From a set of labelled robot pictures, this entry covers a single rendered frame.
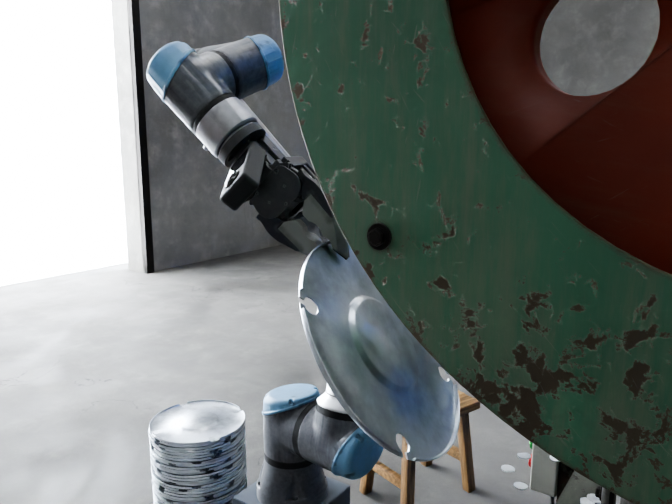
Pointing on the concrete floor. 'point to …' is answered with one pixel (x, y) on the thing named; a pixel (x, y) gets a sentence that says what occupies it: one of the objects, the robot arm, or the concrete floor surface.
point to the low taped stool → (430, 461)
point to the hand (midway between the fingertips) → (335, 255)
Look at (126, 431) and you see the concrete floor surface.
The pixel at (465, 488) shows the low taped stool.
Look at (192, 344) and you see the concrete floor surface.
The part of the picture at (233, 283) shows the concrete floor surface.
